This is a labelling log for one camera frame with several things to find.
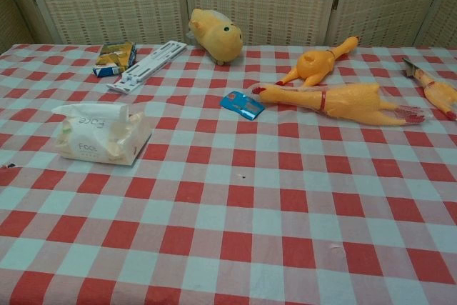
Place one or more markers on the white paper tissue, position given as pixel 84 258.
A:
pixel 85 111

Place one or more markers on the cream packet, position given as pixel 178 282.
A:
pixel 103 142

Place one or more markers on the blue cardboard toy label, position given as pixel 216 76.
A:
pixel 242 105

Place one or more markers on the red white checked tablecloth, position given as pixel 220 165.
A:
pixel 228 219

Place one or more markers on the yellow pig squeeze toy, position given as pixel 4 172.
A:
pixel 216 35

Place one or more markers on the white plastic folding stand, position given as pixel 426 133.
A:
pixel 148 65

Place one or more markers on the unwrapped yellow rubber chicken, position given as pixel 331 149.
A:
pixel 316 65

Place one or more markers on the large wrapped rubber chicken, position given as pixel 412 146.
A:
pixel 339 101

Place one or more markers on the yellow blue snack box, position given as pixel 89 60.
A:
pixel 116 58

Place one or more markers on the brass screen hinge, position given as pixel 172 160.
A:
pixel 335 0

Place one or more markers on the grey cardboard toy label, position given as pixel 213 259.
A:
pixel 409 65

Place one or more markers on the small yellow rubber chicken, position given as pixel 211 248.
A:
pixel 437 92

